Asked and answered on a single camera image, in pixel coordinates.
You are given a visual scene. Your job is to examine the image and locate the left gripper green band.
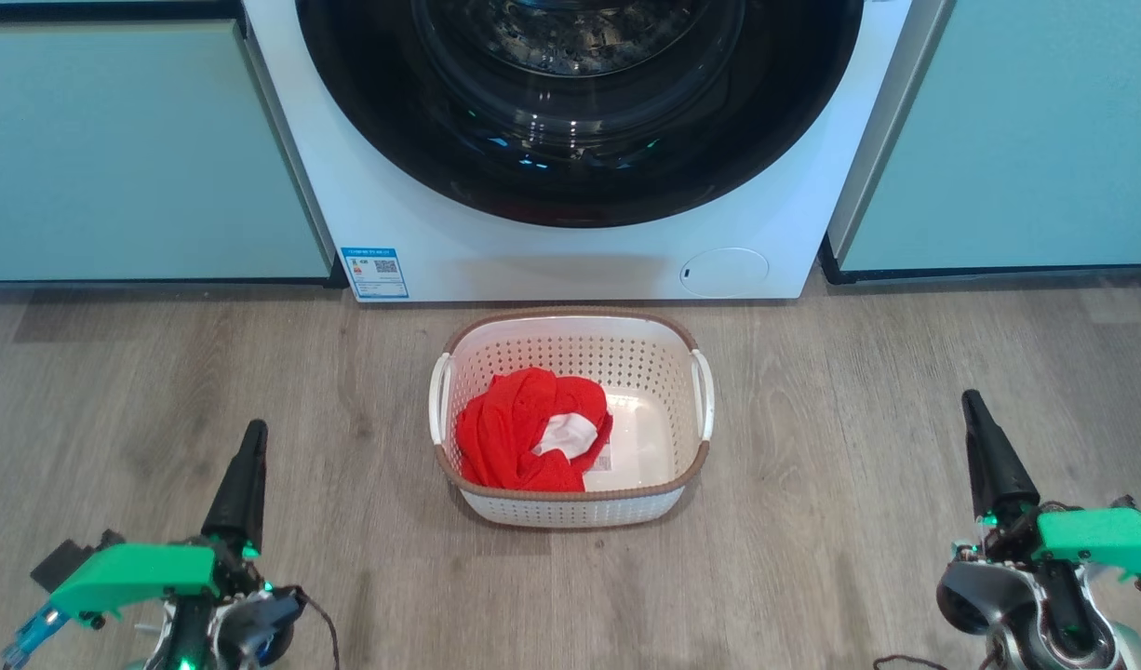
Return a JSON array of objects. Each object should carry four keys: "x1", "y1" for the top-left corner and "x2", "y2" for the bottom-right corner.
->
[{"x1": 49, "y1": 419, "x2": 303, "y2": 636}]

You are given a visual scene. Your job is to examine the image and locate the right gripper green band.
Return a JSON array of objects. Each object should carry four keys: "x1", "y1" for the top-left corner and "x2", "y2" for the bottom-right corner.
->
[{"x1": 961, "y1": 389, "x2": 1141, "y2": 654}]

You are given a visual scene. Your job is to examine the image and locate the red smooth fabric garment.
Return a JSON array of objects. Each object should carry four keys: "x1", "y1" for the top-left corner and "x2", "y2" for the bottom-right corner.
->
[{"x1": 455, "y1": 367, "x2": 614, "y2": 492}]

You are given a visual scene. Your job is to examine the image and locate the red knit garment white patches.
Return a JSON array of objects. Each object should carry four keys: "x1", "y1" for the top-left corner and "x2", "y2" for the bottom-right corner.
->
[{"x1": 530, "y1": 409, "x2": 614, "y2": 462}]

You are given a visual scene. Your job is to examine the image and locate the washing machine glass door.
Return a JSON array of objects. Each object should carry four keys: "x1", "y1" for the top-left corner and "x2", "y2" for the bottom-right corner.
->
[{"x1": 294, "y1": 0, "x2": 865, "y2": 229}]

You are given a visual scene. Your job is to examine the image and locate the white front-load washing machine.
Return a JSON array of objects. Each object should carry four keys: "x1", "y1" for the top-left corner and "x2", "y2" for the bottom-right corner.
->
[{"x1": 243, "y1": 0, "x2": 914, "y2": 303}]

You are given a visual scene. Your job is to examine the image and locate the steel perforated washer drum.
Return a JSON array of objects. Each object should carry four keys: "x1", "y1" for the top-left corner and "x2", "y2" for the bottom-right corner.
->
[{"x1": 482, "y1": 0, "x2": 702, "y2": 77}]

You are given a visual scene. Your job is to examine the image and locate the blue energy label sticker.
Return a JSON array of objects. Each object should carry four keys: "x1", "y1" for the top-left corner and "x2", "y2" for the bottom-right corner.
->
[{"x1": 341, "y1": 247, "x2": 410, "y2": 301}]

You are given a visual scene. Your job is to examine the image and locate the round white filter cover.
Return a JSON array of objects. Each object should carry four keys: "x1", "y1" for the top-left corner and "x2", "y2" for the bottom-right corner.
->
[{"x1": 679, "y1": 248, "x2": 770, "y2": 299}]

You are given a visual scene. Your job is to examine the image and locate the white perforated laundry basket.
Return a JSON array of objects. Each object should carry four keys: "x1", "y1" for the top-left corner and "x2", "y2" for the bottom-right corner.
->
[{"x1": 428, "y1": 307, "x2": 716, "y2": 529}]

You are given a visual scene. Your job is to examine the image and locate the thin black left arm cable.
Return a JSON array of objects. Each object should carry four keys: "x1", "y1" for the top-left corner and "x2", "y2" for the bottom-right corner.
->
[{"x1": 299, "y1": 588, "x2": 341, "y2": 670}]

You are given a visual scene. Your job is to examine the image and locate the blue left camera connector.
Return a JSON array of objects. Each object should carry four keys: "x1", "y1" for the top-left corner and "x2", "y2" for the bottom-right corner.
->
[{"x1": 1, "y1": 603, "x2": 71, "y2": 669}]

